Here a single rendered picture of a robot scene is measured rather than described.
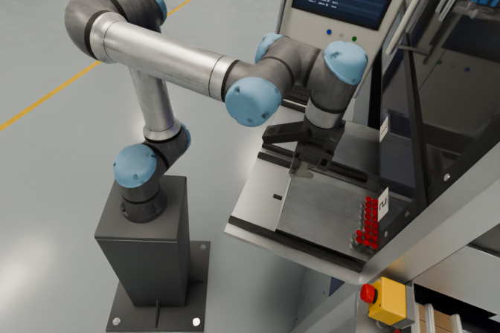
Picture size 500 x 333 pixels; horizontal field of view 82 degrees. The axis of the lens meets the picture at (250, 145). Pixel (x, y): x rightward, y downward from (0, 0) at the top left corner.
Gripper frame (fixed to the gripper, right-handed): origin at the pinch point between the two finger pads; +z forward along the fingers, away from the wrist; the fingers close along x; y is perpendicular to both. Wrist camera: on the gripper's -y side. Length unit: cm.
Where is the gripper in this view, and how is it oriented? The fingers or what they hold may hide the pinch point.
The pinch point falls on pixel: (290, 172)
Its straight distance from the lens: 75.6
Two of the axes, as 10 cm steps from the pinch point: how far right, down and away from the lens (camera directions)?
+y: 9.4, 3.2, -1.3
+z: -1.3, 6.8, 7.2
